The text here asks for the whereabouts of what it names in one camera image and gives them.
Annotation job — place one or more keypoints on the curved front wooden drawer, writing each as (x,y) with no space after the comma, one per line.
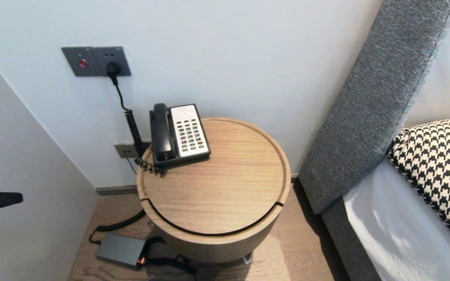
(209,249)

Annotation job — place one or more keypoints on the grey fabric bed base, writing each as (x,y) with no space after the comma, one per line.
(346,249)

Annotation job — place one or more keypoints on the beige low wall plate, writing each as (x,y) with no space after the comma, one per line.
(125,150)

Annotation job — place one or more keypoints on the black telephone base white keypad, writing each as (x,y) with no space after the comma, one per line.
(190,132)

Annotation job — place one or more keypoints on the black white houndstooth pillow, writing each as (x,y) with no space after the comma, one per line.
(440,164)

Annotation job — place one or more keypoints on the dark grey wall socket panel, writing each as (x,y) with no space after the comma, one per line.
(92,58)

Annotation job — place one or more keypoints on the grey fabric headboard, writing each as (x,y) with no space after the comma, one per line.
(365,117)

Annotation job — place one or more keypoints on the white bed sheet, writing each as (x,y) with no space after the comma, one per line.
(397,234)

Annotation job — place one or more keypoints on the round wooden bedside table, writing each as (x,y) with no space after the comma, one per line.
(233,164)

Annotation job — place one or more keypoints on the grey power adapter box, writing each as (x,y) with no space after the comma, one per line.
(119,249)

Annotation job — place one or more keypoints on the black telephone handset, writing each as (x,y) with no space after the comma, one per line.
(163,136)

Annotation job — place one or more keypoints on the black power plug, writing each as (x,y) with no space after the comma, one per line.
(113,70)

